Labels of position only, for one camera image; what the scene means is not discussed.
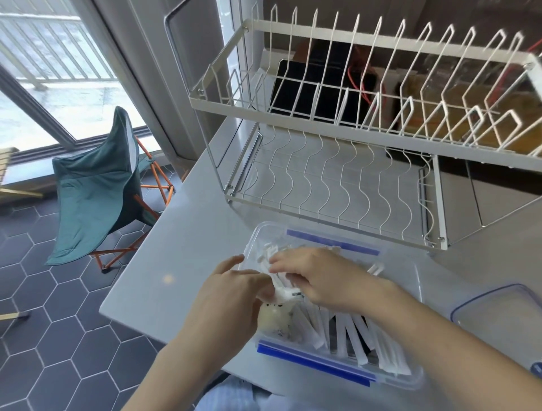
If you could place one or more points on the person's light blue clothing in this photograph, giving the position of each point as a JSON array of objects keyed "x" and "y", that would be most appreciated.
[{"x": 235, "y": 393}]

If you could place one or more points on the person's left forearm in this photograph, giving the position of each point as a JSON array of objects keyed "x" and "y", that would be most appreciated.
[{"x": 186, "y": 372}]

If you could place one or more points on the white packet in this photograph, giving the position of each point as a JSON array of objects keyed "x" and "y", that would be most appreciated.
[{"x": 284, "y": 291}]

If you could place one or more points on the clear plastic box lid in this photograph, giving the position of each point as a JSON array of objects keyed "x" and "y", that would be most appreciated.
[{"x": 495, "y": 321}]

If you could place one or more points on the black box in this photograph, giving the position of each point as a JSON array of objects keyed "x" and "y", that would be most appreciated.
[{"x": 322, "y": 89}]

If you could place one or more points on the person's left hand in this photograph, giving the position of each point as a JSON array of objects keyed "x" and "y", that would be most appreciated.
[{"x": 220, "y": 302}]

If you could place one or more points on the pile of white wrapped sticks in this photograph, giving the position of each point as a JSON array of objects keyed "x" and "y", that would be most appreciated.
[{"x": 360, "y": 334}]

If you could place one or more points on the person's right forearm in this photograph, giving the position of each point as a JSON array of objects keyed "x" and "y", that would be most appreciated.
[{"x": 457, "y": 360}]

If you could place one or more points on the person's left thumb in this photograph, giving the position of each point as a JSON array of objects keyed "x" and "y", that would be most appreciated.
[{"x": 263, "y": 288}]

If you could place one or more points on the person's right hand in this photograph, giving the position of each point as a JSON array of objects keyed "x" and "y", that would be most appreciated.
[{"x": 338, "y": 281}]

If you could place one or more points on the wooden slat bench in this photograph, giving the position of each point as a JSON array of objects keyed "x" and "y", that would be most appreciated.
[{"x": 10, "y": 169}]

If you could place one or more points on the wooden stick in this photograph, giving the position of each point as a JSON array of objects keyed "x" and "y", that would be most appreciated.
[{"x": 12, "y": 316}]

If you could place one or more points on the grey sliding door frame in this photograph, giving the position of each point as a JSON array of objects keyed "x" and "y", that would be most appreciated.
[{"x": 139, "y": 72}]

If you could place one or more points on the white balcony railing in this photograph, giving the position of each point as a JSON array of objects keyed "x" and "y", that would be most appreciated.
[{"x": 51, "y": 46}]

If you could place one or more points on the green folding camp chair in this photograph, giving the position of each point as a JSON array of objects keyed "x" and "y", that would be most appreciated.
[{"x": 97, "y": 190}]

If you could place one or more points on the translucent bag with black specks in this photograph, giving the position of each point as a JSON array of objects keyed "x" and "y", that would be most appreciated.
[{"x": 275, "y": 319}]

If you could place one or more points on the brown cardboard box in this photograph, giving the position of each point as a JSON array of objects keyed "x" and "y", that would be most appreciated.
[{"x": 470, "y": 101}]

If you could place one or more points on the clear box with blue clips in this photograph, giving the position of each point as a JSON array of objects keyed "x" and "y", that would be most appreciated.
[{"x": 406, "y": 275}]

